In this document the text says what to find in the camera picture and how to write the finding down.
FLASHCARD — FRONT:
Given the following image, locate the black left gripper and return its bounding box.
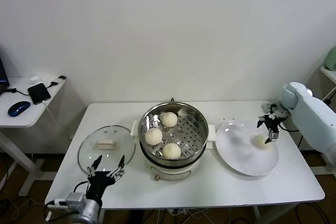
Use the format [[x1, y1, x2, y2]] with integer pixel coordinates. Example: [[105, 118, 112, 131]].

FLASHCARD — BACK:
[[87, 155, 126, 201]]

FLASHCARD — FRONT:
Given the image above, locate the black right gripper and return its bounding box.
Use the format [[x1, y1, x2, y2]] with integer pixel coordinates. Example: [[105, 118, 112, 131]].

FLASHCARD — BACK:
[[256, 113, 284, 145]]

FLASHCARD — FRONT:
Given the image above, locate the white steamed baozi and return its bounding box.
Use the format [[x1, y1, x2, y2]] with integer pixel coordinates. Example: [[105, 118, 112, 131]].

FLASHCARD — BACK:
[[144, 129, 163, 146], [162, 142, 182, 159], [252, 134, 272, 150], [160, 112, 178, 127]]

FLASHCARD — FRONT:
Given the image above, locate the glass lid with cream handle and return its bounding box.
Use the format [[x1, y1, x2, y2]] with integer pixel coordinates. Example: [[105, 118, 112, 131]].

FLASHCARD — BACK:
[[77, 125, 137, 175]]

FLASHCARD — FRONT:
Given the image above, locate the stainless steel steamer pot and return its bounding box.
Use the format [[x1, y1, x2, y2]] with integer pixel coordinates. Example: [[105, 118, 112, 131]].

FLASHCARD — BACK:
[[130, 102, 216, 168]]

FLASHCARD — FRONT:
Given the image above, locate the white round plate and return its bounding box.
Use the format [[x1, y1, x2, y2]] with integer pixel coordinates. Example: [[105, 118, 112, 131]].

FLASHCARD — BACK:
[[215, 120, 279, 177]]

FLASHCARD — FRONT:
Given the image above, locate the white electric cooker base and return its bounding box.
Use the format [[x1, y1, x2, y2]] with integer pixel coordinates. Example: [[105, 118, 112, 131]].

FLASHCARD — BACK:
[[143, 159, 203, 182]]

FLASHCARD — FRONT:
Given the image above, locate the white shelf board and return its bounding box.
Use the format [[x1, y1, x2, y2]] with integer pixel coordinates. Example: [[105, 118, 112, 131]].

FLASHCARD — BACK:
[[319, 66, 336, 86]]

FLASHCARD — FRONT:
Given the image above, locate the white power strip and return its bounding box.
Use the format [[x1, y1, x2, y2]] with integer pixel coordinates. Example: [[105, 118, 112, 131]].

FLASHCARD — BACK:
[[167, 208, 191, 216]]

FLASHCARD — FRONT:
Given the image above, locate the pale green appliance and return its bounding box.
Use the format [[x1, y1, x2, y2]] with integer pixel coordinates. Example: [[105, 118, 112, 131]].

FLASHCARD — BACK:
[[321, 46, 336, 71]]

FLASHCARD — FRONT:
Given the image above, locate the white side desk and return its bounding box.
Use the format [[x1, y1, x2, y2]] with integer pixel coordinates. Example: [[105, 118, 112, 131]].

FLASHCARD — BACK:
[[0, 76, 66, 198]]

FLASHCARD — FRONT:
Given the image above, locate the black smartphone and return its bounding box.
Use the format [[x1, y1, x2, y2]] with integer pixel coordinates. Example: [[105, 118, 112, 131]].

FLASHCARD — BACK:
[[27, 82, 51, 105]]

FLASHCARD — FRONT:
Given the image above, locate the black usb adapter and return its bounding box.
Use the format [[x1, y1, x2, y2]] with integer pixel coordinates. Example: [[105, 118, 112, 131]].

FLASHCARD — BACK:
[[49, 75, 67, 86]]

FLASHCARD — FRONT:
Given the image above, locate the blue computer mouse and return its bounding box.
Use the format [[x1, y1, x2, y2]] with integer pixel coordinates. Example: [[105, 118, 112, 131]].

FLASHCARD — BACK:
[[7, 100, 31, 117]]

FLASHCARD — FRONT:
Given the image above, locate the dark laptop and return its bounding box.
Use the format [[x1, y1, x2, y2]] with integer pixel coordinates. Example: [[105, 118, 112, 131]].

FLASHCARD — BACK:
[[0, 45, 11, 95]]

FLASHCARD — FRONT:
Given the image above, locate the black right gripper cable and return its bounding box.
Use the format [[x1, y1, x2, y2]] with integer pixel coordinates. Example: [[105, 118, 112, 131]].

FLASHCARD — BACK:
[[277, 125, 300, 132]]

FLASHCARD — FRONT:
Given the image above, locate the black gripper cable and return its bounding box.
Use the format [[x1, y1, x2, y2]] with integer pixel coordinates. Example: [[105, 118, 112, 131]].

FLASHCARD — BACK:
[[73, 180, 90, 196], [277, 125, 300, 132]]

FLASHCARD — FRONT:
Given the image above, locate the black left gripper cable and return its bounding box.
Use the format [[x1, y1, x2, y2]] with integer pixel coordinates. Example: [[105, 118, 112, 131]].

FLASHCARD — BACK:
[[73, 180, 90, 196]]

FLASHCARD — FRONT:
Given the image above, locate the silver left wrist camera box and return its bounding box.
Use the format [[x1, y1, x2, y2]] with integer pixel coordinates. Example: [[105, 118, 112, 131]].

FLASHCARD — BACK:
[[65, 192, 87, 210]]

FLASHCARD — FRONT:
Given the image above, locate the white camera cable plug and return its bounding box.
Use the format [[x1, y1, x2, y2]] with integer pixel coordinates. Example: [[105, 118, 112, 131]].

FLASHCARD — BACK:
[[45, 199, 67, 208]]

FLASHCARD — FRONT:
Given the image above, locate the white charging cable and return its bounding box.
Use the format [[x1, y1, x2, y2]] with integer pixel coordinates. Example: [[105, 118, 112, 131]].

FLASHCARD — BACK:
[[41, 100, 57, 125]]

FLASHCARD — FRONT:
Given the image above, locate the black laptop cable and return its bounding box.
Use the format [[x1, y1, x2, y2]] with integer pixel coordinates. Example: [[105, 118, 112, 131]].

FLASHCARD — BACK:
[[0, 87, 30, 97]]

